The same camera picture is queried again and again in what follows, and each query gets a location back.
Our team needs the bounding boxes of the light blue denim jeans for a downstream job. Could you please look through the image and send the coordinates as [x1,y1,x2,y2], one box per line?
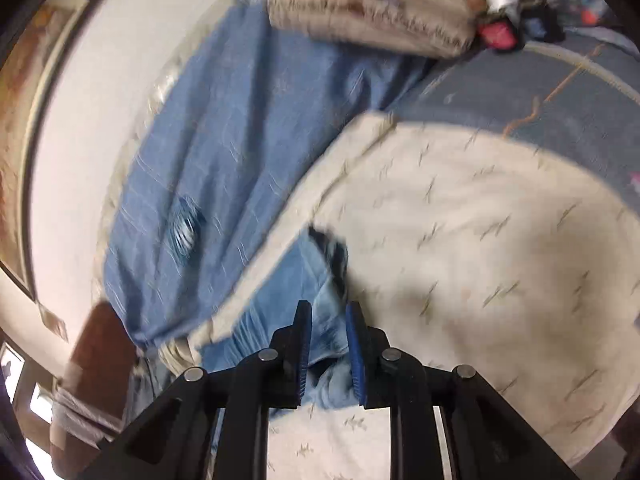
[200,226,358,410]

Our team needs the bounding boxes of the dark red headboard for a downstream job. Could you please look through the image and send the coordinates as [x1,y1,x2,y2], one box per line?
[50,301,136,479]

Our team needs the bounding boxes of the grey cloth on headboard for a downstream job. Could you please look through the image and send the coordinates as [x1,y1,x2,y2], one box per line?
[50,388,124,450]

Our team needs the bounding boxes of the cream leaf-print bedsheet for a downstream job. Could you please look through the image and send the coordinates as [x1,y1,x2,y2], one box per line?
[160,113,639,465]

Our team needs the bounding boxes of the blue plaid pillow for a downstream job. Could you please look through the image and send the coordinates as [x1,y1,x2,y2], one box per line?
[103,0,432,348]

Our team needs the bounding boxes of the grey patterned blanket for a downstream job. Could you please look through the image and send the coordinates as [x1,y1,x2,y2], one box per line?
[393,34,639,209]

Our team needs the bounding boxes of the beige striped pillow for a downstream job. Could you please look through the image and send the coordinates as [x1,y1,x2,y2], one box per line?
[268,0,484,58]

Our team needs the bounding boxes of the framed wall picture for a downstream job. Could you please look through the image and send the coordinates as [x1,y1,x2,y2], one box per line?
[1,0,103,300]

